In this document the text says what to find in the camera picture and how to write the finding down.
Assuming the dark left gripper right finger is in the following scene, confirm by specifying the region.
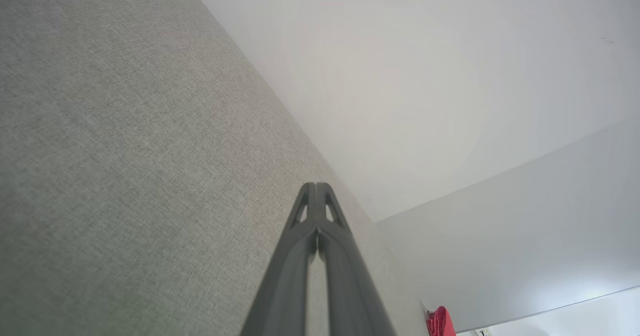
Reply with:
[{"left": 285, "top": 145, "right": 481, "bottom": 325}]
[{"left": 315, "top": 182, "right": 397, "bottom": 336}]

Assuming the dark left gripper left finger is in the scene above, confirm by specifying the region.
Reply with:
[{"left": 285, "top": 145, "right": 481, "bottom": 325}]
[{"left": 240, "top": 182, "right": 318, "bottom": 336}]

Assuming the red white basketball jersey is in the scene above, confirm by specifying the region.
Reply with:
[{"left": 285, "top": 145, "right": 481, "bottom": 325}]
[{"left": 426, "top": 305, "right": 457, "bottom": 336}]

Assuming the grey fabric sofa cushion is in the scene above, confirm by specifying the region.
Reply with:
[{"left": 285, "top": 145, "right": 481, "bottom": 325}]
[{"left": 0, "top": 0, "right": 432, "bottom": 336}]

